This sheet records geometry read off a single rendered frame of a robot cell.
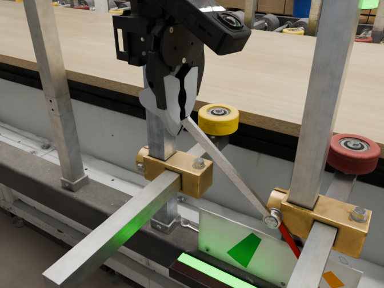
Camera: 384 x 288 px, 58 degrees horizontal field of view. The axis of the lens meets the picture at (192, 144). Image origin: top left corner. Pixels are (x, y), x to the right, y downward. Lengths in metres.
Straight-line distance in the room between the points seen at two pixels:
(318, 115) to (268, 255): 0.25
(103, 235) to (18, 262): 1.28
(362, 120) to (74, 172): 0.61
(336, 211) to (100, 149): 0.74
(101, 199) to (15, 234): 1.12
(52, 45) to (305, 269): 0.57
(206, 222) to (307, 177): 0.21
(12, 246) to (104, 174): 0.90
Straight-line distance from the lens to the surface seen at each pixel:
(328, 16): 0.41
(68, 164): 0.81
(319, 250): 0.48
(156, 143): 0.59
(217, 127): 0.65
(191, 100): 0.45
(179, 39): 0.41
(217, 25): 0.35
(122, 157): 1.02
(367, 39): 1.39
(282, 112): 0.71
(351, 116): 0.74
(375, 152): 0.61
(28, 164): 0.98
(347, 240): 0.52
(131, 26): 0.42
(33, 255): 1.75
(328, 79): 0.43
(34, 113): 1.26
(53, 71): 0.72
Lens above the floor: 1.19
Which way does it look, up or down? 30 degrees down
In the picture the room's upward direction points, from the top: straight up
